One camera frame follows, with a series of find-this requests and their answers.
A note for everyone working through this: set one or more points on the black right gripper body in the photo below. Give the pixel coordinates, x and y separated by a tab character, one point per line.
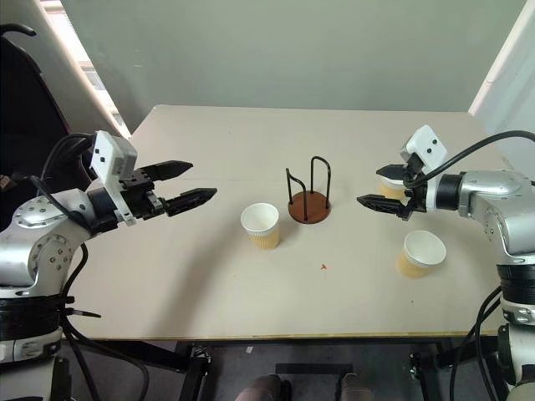
416	198

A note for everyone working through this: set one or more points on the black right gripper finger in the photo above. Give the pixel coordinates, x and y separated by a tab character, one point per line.
393	172
380	202

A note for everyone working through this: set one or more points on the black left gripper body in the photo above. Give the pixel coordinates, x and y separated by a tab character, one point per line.
141	199

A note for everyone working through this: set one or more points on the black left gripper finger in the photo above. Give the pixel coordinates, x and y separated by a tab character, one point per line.
171	169
191	199

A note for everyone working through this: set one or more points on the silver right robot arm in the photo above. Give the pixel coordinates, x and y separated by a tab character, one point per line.
493	192

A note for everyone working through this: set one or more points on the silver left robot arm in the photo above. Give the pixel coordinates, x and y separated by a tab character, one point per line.
37	217

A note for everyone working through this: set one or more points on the ribbed tan paper cup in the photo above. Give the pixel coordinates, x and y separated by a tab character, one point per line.
261	225
420	252
390	190

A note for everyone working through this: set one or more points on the black chair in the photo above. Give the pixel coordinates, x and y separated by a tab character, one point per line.
25	104

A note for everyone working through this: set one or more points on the dark brown rounded shape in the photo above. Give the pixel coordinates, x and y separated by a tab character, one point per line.
261	388

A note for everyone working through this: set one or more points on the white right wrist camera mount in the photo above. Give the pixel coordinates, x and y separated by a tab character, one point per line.
427	145

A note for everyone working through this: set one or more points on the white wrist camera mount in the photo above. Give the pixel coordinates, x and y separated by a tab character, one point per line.
427	145
109	155

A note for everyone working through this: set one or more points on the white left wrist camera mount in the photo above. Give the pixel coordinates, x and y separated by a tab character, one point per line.
109	155

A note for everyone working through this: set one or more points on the black metal table frame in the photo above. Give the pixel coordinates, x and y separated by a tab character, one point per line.
194	376

